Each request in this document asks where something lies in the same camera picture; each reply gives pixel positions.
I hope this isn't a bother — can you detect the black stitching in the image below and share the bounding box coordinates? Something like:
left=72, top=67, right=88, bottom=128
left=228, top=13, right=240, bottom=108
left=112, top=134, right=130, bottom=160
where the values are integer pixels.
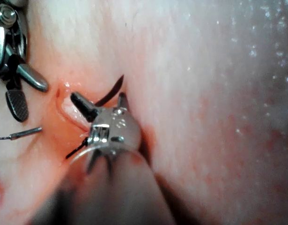
left=65, top=137, right=89, bottom=160

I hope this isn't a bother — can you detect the left arm needle driver jaw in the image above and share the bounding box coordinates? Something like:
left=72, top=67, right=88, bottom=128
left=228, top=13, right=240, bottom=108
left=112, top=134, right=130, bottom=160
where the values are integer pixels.
left=70, top=92, right=99, bottom=123
left=116, top=92, right=129, bottom=111

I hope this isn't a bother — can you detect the curved steel needle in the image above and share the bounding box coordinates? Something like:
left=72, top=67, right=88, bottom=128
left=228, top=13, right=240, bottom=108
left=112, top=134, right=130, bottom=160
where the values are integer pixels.
left=8, top=74, right=125, bottom=141

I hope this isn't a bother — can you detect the tissue pad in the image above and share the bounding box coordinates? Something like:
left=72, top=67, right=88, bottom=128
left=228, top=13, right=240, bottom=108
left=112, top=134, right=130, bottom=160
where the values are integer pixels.
left=0, top=0, right=288, bottom=225

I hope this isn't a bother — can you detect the right arm needle driver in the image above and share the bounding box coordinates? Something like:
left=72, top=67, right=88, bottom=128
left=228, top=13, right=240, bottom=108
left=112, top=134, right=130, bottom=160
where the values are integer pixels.
left=0, top=2, right=28, bottom=91

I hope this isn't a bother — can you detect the left arm needle driver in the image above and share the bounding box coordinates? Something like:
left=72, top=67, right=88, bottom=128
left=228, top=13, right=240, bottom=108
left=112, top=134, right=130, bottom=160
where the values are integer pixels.
left=87, top=106, right=142, bottom=156

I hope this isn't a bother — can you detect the right arm needle driver jaw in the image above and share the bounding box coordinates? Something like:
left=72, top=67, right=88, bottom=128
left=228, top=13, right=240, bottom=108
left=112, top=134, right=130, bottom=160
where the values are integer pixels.
left=5, top=89, right=30, bottom=122
left=17, top=63, right=50, bottom=93

